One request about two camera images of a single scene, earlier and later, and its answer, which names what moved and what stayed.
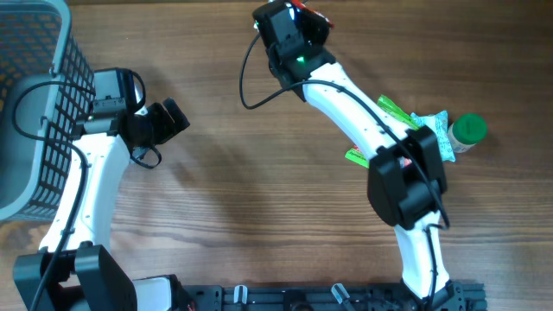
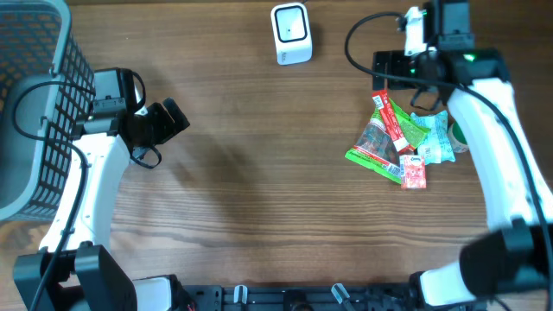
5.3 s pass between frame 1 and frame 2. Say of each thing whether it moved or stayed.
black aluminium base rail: stayed
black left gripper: stayed
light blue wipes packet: stayed
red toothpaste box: moved
